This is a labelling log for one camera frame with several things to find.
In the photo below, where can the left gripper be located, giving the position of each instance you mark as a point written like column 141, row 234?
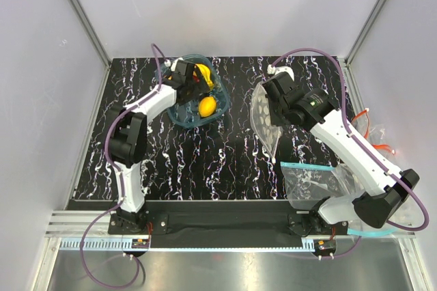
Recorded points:
column 199, row 89

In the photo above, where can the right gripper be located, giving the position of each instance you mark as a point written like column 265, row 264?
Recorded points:
column 278, row 119

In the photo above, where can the white dotted zip bag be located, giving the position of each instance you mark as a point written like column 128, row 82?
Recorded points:
column 261, row 122

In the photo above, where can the yellow lemon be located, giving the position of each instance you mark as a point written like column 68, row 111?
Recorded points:
column 207, row 106

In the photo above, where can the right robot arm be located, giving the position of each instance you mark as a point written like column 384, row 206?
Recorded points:
column 385, row 185

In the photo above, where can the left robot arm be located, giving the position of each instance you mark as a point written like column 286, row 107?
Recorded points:
column 126, row 137

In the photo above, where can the teal plastic food container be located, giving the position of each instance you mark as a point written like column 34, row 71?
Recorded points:
column 202, row 96

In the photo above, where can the teal zipper clear bag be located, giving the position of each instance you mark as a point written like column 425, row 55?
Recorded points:
column 306, row 184

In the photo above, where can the orange zipper clear bag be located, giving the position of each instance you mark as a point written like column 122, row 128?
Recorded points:
column 374, row 134

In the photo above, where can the yellow banana bunch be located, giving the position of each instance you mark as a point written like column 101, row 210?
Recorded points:
column 201, row 69

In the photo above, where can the pile of clear bags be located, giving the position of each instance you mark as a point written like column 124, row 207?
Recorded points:
column 404, row 215

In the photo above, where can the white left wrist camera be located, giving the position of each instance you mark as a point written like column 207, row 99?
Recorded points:
column 175, row 65

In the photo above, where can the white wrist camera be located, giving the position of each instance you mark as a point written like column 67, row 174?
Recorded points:
column 175, row 65
column 273, row 70

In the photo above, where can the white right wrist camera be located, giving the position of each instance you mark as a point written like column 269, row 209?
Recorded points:
column 273, row 70

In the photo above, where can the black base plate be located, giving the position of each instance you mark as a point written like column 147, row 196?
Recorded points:
column 237, row 220

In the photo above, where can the slotted cable duct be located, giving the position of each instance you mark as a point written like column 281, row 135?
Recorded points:
column 160, row 243

